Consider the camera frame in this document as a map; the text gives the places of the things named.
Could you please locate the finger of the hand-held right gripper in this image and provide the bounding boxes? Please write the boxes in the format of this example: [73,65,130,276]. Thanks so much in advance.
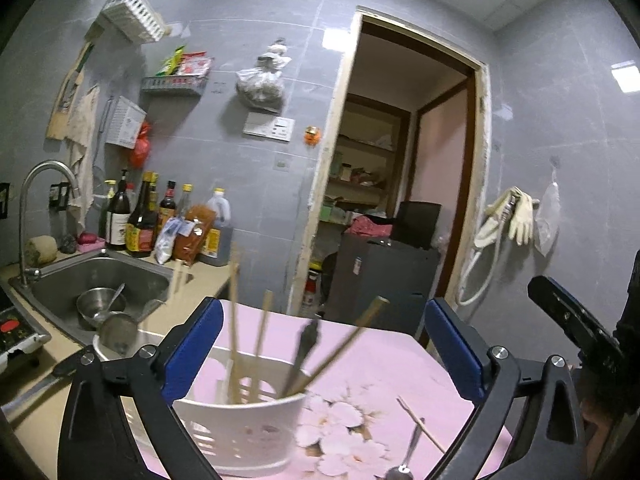
[527,275,620,362]

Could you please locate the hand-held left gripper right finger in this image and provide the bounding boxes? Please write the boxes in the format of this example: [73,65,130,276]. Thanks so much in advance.
[424,296,587,480]

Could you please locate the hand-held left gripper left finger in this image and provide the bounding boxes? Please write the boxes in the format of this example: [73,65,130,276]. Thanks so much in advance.
[57,296,225,480]

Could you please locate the thin wooden chopstick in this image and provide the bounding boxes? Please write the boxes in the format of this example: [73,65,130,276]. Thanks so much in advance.
[396,396,447,455]

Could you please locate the white plastic utensil holder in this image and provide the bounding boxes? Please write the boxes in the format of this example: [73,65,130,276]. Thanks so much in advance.
[120,347,307,480]

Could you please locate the metal spoon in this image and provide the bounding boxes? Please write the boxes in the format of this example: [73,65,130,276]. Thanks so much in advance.
[384,417,427,480]

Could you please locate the person's right hand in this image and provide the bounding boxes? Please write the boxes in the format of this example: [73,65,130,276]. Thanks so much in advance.
[580,390,623,463]

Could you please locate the white pot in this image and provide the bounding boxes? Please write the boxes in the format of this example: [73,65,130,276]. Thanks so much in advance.
[92,330,168,362]

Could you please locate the pink floral tablecloth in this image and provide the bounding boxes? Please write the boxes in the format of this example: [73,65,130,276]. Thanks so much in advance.
[135,300,513,480]

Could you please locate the small steel pot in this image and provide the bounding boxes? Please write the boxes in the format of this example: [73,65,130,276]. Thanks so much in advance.
[97,300,166,357]

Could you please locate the stainless steel sink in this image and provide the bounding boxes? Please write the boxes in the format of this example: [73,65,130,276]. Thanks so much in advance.
[10,250,190,348]

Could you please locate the steel spoon in bowl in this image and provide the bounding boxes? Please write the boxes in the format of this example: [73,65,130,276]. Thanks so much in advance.
[102,282,127,317]

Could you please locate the hanging clear plastic bag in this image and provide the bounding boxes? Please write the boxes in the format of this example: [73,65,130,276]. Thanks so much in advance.
[532,170,561,256]

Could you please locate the grey cabinet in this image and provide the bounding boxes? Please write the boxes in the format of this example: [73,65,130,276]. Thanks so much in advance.
[330,234,442,338]

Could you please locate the cream rubber glove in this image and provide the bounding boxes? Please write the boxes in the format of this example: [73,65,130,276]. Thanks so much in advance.
[509,191,538,247]
[484,186,518,221]

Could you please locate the steel bowl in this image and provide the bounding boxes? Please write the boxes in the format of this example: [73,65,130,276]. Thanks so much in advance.
[76,287,128,330]

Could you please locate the white seasoning bag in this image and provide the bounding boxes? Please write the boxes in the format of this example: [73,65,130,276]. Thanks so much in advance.
[154,217,193,265]

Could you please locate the dark spoon in basket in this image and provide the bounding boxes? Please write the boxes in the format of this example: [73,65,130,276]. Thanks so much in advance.
[279,319,321,397]

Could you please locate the orange spice bag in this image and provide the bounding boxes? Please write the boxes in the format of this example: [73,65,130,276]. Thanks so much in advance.
[172,204,217,267]

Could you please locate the steel cleaver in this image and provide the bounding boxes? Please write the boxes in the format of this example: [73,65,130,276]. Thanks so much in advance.
[0,350,96,413]

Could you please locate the dark soy sauce bottle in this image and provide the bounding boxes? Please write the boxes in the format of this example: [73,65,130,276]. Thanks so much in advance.
[126,172,158,259]

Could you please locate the red and white bottle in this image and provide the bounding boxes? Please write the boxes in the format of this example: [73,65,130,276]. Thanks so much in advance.
[300,262,326,318]

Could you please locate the black box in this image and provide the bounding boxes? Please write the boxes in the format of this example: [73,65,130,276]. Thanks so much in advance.
[392,201,442,250]

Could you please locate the red label sauce bottle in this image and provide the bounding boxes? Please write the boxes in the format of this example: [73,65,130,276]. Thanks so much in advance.
[158,180,178,231]

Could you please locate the dark wine bottle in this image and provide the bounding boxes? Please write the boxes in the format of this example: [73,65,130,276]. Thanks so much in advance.
[106,169,132,252]

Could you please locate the clear bottle yellow cap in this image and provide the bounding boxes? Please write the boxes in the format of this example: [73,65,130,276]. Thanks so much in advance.
[177,183,195,221]

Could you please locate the pink soap dish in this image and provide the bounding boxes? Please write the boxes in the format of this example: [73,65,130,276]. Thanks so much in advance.
[76,231,107,252]

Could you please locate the pink cloth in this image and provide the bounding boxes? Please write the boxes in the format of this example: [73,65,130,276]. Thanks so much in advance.
[346,214,396,240]

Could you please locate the induction cooker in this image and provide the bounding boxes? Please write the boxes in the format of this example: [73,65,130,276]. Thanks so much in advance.
[0,305,52,368]

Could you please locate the round loofah sponge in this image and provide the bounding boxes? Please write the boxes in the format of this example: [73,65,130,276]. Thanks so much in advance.
[26,236,58,266]

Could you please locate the curved steel faucet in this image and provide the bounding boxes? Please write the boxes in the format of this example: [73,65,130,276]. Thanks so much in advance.
[19,160,81,288]

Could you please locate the red plastic bag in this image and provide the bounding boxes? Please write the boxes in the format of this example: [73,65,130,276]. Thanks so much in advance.
[129,121,152,168]

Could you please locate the wooden storage shelf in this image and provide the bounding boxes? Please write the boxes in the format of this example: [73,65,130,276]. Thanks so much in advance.
[320,92,411,226]

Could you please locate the hanging beige towel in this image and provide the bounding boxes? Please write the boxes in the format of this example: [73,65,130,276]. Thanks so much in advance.
[66,86,101,231]

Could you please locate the hanging clear bag of food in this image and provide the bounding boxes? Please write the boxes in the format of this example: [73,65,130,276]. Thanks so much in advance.
[235,37,293,111]

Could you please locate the hanging wooden cutting board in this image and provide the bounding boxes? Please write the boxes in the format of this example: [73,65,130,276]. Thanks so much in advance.
[46,35,103,141]

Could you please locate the red seasoning packet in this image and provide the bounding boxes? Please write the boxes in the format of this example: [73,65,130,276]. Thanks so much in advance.
[175,51,215,77]

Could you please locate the green snack packet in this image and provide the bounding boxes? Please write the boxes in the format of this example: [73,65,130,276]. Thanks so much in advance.
[159,46,186,77]

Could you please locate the white hose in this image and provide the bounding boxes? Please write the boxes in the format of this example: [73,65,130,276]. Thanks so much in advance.
[457,195,516,307]

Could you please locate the square white wall basket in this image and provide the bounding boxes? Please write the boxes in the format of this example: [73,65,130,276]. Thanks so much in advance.
[104,96,147,150]

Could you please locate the white wall switch panel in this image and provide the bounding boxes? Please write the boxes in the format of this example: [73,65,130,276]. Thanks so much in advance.
[243,112,295,141]

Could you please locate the grey wall rack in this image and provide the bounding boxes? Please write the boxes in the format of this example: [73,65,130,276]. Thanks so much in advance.
[141,74,208,97]

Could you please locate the wooden door frame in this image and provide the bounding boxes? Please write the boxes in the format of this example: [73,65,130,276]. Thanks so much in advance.
[287,6,493,346]

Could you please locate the long white wall basket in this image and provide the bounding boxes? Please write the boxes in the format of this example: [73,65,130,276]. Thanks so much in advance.
[97,0,167,43]

